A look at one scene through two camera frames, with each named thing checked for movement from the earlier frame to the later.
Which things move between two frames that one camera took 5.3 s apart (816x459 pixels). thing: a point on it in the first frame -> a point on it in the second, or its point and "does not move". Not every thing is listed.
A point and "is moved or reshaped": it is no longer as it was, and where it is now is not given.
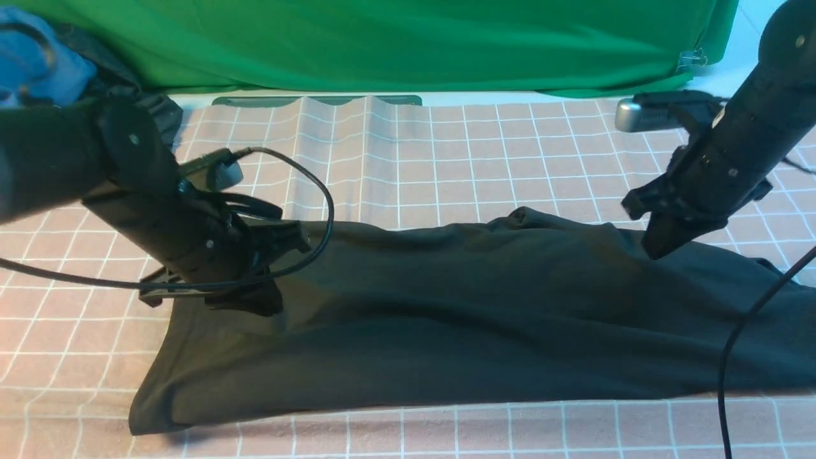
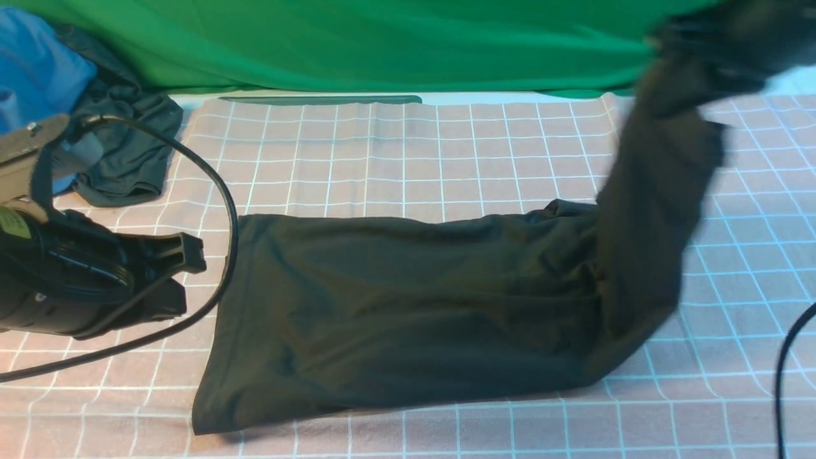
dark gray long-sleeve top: [530, 306] is moved or reshaped
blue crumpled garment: [32, 62] does not move
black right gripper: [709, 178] -> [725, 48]
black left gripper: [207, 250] -> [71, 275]
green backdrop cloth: [595, 47] does not move
